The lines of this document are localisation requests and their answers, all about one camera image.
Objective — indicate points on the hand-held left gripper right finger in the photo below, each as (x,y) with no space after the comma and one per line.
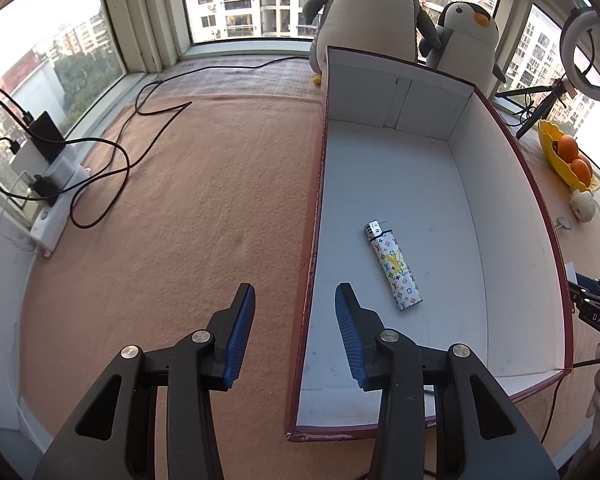
(347,340)

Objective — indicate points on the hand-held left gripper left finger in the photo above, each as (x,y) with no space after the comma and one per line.
(240,340)

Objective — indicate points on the white patterned lighter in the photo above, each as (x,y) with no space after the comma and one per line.
(395,270)

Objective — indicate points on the white round plug-in device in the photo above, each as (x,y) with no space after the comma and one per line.
(581,205)

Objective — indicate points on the red cardboard box white inside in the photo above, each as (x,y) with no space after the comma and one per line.
(420,170)

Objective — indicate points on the orange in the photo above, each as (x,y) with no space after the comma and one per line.
(566,147)
(581,170)

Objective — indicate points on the yellow fruit bowl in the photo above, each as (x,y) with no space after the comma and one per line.
(550,135)

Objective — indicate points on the black tripod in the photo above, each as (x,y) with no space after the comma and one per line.
(540,112)

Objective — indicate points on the white power strip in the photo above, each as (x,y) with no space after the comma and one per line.
(55,215)

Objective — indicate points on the black charger plug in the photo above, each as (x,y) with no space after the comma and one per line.
(42,185)

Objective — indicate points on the plaid cloth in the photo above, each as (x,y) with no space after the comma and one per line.
(230,77)

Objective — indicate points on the small penguin plush toy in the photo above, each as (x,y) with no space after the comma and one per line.
(462,45)

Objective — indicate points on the large penguin plush toy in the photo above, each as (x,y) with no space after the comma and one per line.
(365,15)

